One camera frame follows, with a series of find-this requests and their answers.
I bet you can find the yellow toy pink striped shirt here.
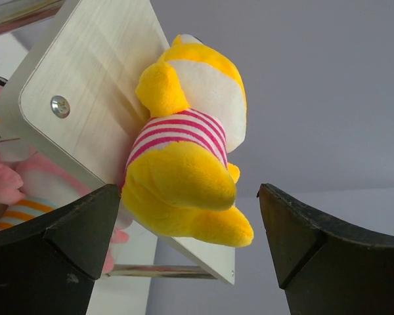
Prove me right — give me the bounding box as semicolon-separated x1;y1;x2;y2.
121;34;253;247

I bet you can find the pink toy red polka-dot shirt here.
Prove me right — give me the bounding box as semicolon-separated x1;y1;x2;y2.
0;75;26;206

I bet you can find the white two-tier wooden shelf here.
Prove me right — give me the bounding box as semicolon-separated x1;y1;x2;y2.
0;0;236;285

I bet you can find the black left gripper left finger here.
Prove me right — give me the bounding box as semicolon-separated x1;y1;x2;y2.
0;184;120;315

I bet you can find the pink toy orange striped shirt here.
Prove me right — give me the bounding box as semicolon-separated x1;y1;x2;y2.
0;147;131;273

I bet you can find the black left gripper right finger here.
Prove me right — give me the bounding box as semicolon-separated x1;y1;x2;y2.
257;184;394;314

